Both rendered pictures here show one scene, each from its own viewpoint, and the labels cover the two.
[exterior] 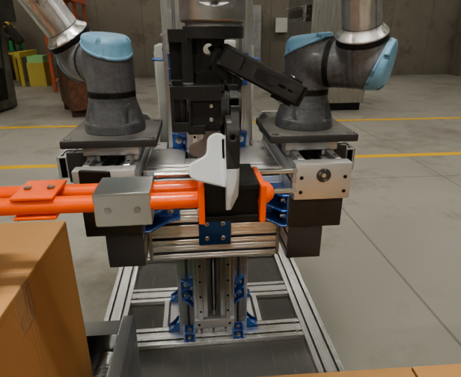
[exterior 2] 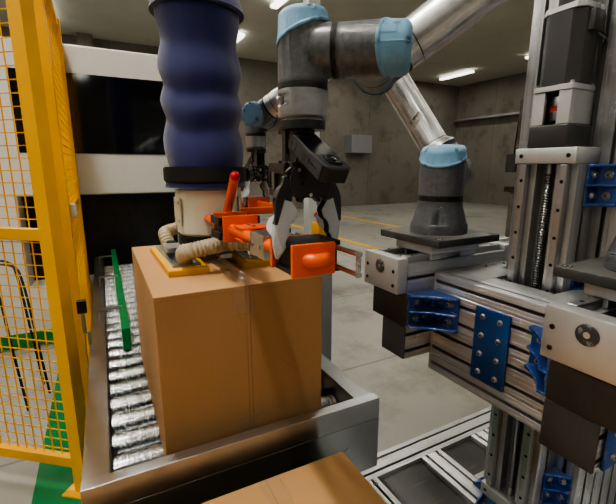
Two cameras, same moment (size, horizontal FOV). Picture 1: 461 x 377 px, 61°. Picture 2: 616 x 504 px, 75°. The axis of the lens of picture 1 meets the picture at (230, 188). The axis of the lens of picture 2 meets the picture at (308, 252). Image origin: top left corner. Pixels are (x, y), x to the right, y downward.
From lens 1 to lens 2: 0.63 m
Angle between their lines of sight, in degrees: 65
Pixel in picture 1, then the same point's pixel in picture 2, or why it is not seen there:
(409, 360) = not seen: outside the picture
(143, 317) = (470, 455)
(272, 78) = (306, 157)
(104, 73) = (425, 178)
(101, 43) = (427, 152)
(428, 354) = not seen: outside the picture
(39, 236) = not seen: hidden behind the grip
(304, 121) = not seen: outside the picture
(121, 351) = (338, 407)
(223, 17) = (283, 113)
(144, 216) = (261, 252)
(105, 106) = (421, 207)
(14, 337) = (226, 308)
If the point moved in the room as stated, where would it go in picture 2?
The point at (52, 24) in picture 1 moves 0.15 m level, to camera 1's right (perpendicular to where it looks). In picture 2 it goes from (419, 140) to (455, 136)
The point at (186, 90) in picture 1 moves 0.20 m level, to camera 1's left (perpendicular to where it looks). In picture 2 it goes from (273, 166) to (243, 166)
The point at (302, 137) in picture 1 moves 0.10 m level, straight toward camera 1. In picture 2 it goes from (601, 278) to (549, 282)
